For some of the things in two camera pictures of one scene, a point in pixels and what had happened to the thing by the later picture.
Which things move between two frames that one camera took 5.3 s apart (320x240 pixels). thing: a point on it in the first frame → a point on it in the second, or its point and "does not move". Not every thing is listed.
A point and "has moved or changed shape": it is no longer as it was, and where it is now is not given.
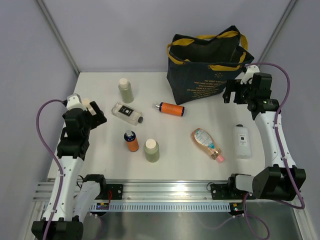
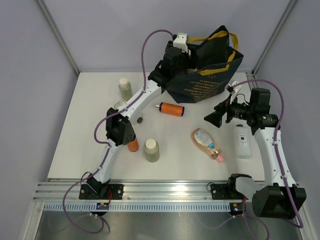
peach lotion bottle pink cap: [205, 142] does not move
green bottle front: [152, 150] does not move
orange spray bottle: [170, 108] does not move
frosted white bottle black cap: [242, 142] does not move
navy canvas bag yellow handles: [199, 67] has moved or changed shape
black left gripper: [97, 119] → [189, 62]
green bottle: [126, 90] does not move
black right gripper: [234, 85] → [216, 117]
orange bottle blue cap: [132, 143] does not move
